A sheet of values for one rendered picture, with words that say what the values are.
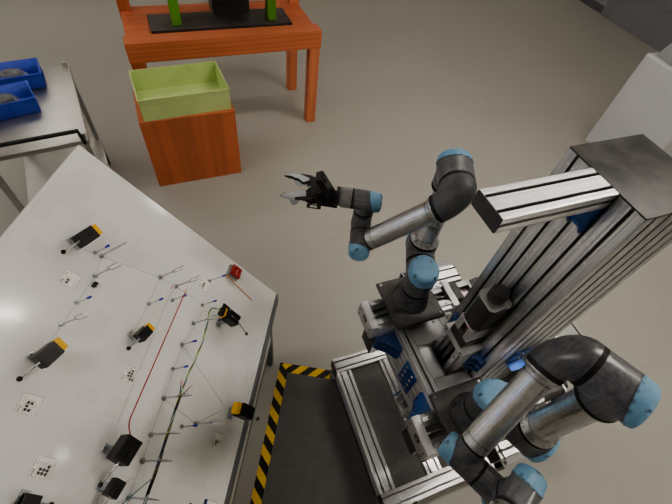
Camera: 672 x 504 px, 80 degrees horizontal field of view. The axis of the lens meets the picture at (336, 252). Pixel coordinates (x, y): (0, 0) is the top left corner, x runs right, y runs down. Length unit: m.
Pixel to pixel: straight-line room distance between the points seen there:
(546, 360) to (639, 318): 2.99
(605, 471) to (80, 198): 3.14
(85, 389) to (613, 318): 3.55
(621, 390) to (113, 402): 1.35
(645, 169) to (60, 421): 1.63
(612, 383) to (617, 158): 0.52
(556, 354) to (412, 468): 1.56
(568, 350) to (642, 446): 2.44
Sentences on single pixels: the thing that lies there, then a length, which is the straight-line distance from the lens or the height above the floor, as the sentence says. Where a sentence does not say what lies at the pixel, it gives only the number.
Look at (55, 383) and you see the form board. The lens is 1.40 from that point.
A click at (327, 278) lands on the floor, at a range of 3.10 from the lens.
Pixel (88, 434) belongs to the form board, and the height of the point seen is 1.29.
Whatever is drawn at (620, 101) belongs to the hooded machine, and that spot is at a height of 0.60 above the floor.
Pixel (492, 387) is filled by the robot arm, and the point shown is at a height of 1.39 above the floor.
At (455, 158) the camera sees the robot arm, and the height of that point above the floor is 1.80.
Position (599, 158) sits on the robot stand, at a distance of 1.16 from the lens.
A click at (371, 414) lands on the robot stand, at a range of 2.50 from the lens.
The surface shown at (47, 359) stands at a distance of 1.30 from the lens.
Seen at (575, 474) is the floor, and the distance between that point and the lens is 3.13.
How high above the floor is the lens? 2.58
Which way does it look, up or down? 52 degrees down
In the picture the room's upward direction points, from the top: 10 degrees clockwise
